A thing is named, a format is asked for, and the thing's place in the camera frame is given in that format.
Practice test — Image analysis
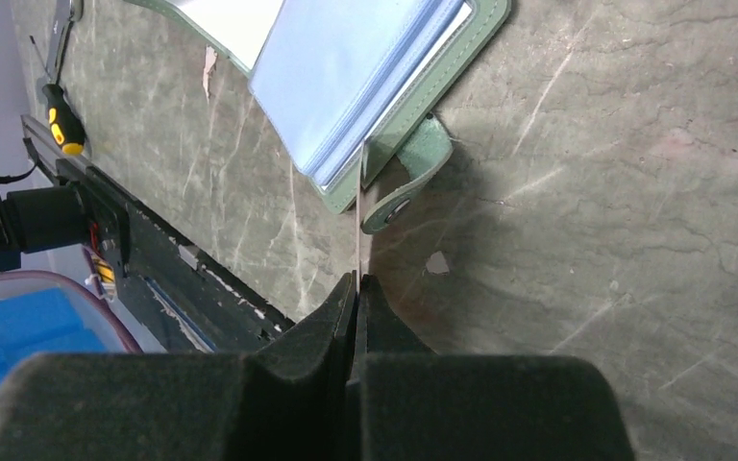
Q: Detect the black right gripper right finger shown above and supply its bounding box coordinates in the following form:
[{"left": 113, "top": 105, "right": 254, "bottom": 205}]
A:
[{"left": 351, "top": 276, "right": 635, "bottom": 460}]

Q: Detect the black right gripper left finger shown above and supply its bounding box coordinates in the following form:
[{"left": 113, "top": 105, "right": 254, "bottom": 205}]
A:
[{"left": 0, "top": 273, "right": 357, "bottom": 460}]

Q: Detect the gold credit card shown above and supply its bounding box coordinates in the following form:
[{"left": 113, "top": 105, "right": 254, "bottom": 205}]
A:
[{"left": 355, "top": 141, "right": 366, "bottom": 299}]

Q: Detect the green card holder wallet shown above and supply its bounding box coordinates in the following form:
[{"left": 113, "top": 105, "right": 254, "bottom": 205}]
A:
[{"left": 145, "top": 1, "right": 511, "bottom": 234}]

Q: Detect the blue plastic bin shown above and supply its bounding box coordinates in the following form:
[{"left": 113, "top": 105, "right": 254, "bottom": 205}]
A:
[{"left": 0, "top": 288, "right": 119, "bottom": 383}]

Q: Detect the yellow black screwdriver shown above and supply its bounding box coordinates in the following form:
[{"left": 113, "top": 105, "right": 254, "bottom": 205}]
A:
[{"left": 37, "top": 34, "right": 86, "bottom": 156}]

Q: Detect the silver open-end wrench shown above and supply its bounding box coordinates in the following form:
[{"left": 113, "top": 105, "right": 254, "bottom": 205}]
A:
[{"left": 45, "top": 0, "right": 84, "bottom": 75}]

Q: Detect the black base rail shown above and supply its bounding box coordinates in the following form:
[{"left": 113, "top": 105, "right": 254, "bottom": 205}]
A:
[{"left": 21, "top": 114, "right": 294, "bottom": 352}]

